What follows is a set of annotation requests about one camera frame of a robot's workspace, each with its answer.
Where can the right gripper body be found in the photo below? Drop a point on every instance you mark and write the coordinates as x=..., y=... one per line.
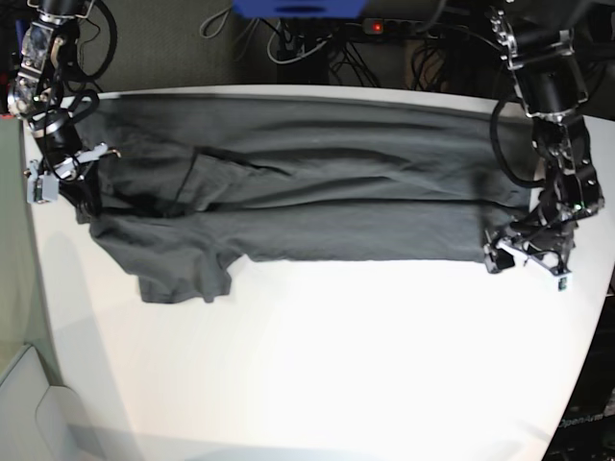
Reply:
x=69, y=169

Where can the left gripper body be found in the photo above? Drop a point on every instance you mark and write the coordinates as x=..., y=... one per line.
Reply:
x=547, y=246

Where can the dark grey t-shirt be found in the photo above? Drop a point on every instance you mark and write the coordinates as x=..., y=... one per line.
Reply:
x=199, y=182

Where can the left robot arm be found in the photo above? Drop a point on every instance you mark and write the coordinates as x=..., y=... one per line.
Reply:
x=537, y=40

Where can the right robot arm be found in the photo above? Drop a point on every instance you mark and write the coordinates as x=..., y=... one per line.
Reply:
x=51, y=92

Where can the blue box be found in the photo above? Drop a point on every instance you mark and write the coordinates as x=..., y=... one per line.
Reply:
x=299, y=8

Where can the black power strip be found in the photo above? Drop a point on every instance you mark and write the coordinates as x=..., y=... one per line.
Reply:
x=404, y=29

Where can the white side table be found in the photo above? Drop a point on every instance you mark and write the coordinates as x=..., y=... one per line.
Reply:
x=41, y=421

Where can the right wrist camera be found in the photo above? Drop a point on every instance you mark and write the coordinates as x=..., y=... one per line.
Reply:
x=41, y=189

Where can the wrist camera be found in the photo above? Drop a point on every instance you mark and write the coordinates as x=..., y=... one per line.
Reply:
x=563, y=281
x=41, y=189

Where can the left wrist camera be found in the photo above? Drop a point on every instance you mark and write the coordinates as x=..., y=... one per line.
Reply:
x=563, y=281

